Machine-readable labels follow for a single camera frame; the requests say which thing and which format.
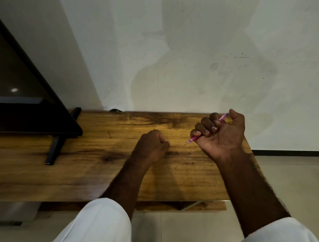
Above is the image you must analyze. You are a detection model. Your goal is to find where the white sleeve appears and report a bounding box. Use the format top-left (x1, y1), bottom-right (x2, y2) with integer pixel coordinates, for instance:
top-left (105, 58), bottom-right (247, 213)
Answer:
top-left (243, 217), bottom-right (318, 242)
top-left (52, 197), bottom-right (132, 242)

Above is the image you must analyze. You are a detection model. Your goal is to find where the white right sleeve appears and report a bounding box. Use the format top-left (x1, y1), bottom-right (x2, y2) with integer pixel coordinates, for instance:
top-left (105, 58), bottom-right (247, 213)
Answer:
top-left (243, 217), bottom-right (318, 242)

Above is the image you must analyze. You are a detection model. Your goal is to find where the person's left forearm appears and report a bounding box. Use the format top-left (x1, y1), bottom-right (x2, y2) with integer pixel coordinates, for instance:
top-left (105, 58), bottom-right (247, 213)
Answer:
top-left (102, 155), bottom-right (153, 221)

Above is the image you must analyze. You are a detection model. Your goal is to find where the white left sleeve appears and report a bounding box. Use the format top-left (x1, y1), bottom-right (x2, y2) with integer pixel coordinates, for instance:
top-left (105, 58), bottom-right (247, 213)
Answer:
top-left (52, 197), bottom-right (132, 242)

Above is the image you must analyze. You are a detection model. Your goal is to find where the pink pen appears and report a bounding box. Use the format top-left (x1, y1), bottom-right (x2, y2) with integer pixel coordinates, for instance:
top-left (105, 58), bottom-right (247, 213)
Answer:
top-left (184, 113), bottom-right (230, 146)

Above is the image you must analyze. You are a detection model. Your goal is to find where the grey box under table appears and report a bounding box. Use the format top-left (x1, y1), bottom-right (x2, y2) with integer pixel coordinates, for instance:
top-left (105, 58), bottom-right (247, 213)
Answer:
top-left (0, 201), bottom-right (42, 223)

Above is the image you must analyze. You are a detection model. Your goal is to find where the black television with stand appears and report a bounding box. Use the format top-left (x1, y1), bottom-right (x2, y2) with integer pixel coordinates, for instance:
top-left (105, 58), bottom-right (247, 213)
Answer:
top-left (0, 19), bottom-right (83, 166)

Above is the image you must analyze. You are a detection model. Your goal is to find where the person's right hand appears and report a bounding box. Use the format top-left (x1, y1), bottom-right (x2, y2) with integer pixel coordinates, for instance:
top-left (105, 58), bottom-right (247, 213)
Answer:
top-left (190, 109), bottom-right (246, 163)

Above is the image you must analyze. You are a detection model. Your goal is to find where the person's right forearm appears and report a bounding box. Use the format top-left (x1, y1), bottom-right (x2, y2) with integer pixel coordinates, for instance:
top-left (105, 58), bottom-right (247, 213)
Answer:
top-left (214, 148), bottom-right (292, 238)

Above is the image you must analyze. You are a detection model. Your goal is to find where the white table bracket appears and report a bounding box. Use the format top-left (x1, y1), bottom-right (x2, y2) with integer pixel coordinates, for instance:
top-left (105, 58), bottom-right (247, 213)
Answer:
top-left (179, 201), bottom-right (203, 212)

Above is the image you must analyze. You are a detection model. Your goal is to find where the person's left hand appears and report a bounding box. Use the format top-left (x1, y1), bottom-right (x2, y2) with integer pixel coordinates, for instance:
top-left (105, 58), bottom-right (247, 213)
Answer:
top-left (135, 129), bottom-right (170, 166)

